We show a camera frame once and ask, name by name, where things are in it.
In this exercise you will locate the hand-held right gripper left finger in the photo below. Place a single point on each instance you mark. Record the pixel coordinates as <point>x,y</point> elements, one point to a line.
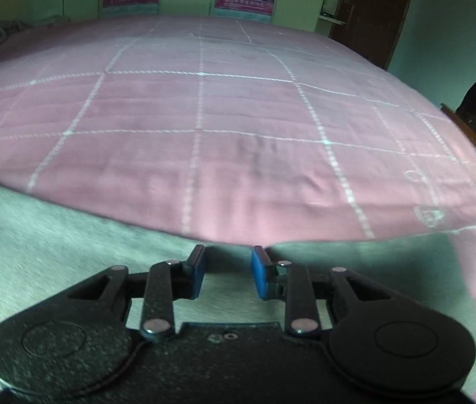
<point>197,273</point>

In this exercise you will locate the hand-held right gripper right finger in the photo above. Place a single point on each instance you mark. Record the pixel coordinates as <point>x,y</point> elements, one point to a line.
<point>260,275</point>

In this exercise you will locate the grey pants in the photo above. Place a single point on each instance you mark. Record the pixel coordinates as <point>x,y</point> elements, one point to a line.
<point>53,256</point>

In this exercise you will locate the pink checked bed sheet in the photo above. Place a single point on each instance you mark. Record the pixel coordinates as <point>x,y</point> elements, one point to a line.
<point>229,134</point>

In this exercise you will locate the brown wooden door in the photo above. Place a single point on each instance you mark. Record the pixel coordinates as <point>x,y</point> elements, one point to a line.
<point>372,12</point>

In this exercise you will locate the crumpled grey cloth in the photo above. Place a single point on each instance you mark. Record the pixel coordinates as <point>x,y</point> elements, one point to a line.
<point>15,28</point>

